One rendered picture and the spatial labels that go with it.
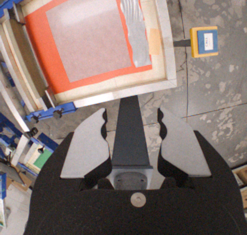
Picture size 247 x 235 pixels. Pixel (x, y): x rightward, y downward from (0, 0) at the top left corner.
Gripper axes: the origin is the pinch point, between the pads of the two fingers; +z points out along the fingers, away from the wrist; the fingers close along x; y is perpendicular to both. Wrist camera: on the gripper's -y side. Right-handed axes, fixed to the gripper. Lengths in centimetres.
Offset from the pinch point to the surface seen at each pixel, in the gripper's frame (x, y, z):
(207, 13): 96, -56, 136
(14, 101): -62, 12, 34
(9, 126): -98, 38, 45
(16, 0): -46, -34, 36
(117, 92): -5.4, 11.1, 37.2
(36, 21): -41, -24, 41
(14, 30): -45, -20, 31
